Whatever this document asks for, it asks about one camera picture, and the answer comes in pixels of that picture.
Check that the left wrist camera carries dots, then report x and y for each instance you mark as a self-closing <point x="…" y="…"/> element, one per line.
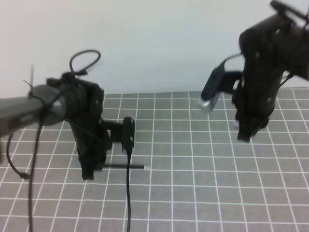
<point x="128" y="135"/>

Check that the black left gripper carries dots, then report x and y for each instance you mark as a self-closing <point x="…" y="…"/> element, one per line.
<point x="84" y="109"/>

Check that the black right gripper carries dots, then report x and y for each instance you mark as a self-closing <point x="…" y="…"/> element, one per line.
<point x="270" y="48"/>

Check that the black pen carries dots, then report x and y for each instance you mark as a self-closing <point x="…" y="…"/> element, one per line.
<point x="125" y="166"/>

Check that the grey grid tablecloth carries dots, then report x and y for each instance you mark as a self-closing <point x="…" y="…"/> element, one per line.
<point x="198" y="176"/>

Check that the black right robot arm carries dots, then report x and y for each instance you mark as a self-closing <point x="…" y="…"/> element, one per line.
<point x="301" y="20"/>

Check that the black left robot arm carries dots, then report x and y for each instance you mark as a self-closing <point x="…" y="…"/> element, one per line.
<point x="44" y="105"/>

